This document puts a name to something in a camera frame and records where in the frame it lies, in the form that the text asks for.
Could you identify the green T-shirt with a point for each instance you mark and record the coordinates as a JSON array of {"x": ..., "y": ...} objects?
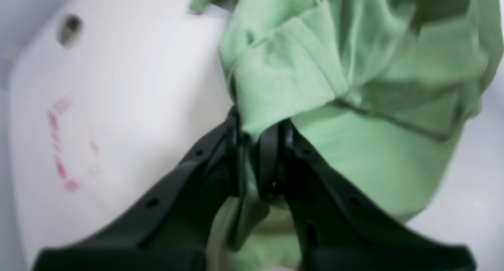
[{"x": 381, "y": 88}]

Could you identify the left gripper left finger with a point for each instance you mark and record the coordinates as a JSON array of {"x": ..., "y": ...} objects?
[{"x": 167, "y": 229}]

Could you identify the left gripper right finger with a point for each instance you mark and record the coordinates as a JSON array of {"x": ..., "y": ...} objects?
[{"x": 338, "y": 227}]

